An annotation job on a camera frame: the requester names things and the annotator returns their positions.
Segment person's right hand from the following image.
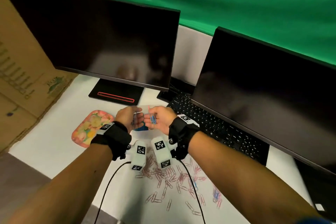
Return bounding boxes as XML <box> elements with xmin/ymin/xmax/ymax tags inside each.
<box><xmin>143</xmin><ymin>105</ymin><xmax>177</xmax><ymax>135</ymax></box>

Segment person's left hand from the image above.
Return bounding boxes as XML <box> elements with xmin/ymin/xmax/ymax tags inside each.
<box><xmin>114</xmin><ymin>105</ymin><xmax>145</xmax><ymax>134</ymax></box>

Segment translucent plastic container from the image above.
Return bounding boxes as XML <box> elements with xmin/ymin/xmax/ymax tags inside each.
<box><xmin>126</xmin><ymin>105</ymin><xmax>170</xmax><ymax>140</ymax></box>

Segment floral patterned oval tray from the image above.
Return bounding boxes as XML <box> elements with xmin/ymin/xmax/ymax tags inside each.
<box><xmin>71</xmin><ymin>110</ymin><xmax>115</xmax><ymax>149</ymax></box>

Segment pile of blue pink paperclips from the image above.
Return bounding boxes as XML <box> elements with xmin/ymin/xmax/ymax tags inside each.
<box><xmin>135</xmin><ymin>153</ymin><xmax>224</xmax><ymax>216</ymax></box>

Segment person's right forearm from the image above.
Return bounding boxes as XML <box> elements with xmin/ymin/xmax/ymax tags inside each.
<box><xmin>188</xmin><ymin>131</ymin><xmax>323</xmax><ymax>224</ymax></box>

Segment person's left forearm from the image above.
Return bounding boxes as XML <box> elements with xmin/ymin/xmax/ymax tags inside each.
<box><xmin>8</xmin><ymin>143</ymin><xmax>113</xmax><ymax>224</ymax></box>

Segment person's blue shirt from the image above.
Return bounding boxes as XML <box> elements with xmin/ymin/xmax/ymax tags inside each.
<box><xmin>296</xmin><ymin>216</ymin><xmax>334</xmax><ymax>224</ymax></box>

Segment plain black monitor base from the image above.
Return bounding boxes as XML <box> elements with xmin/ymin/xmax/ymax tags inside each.
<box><xmin>156</xmin><ymin>77</ymin><xmax>196</xmax><ymax>103</ymax></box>

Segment black red-lined monitor base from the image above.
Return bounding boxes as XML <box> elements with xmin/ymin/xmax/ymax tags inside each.
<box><xmin>88</xmin><ymin>78</ymin><xmax>145</xmax><ymax>106</ymax></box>

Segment black keyboard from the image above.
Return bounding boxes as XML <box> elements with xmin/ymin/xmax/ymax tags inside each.
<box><xmin>167</xmin><ymin>92</ymin><xmax>270</xmax><ymax>167</ymax></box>

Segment white divider panel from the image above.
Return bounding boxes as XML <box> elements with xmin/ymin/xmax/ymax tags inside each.
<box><xmin>170</xmin><ymin>24</ymin><xmax>214</xmax><ymax>86</ymax></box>

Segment white table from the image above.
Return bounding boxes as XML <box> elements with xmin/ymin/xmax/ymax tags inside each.
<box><xmin>9</xmin><ymin>74</ymin><xmax>315</xmax><ymax>224</ymax></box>

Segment black computer monitor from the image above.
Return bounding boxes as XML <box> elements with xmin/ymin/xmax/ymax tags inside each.
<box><xmin>0</xmin><ymin>0</ymin><xmax>181</xmax><ymax>92</ymax></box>
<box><xmin>190</xmin><ymin>27</ymin><xmax>336</xmax><ymax>177</ymax></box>

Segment brown cardboard box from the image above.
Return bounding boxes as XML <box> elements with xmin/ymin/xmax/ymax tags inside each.
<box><xmin>0</xmin><ymin>0</ymin><xmax>78</xmax><ymax>153</ymax></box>

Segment grey side table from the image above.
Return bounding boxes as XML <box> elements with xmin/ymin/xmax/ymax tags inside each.
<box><xmin>0</xmin><ymin>153</ymin><xmax>52</xmax><ymax>224</ymax></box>

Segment black laptop with sticker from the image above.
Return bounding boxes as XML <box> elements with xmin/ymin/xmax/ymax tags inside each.
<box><xmin>294</xmin><ymin>158</ymin><xmax>336</xmax><ymax>222</ymax></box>

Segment black marker wrist strap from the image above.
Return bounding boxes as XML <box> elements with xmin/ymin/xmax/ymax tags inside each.
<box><xmin>168</xmin><ymin>114</ymin><xmax>201</xmax><ymax>161</ymax></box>
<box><xmin>90</xmin><ymin>121</ymin><xmax>132</xmax><ymax>161</ymax></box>

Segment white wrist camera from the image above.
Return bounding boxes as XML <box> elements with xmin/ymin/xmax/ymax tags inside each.
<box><xmin>130</xmin><ymin>139</ymin><xmax>147</xmax><ymax>171</ymax></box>

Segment black camera cable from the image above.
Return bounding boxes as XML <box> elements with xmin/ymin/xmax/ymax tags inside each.
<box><xmin>180</xmin><ymin>159</ymin><xmax>207</xmax><ymax>224</ymax></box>
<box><xmin>94</xmin><ymin>161</ymin><xmax>132</xmax><ymax>224</ymax></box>

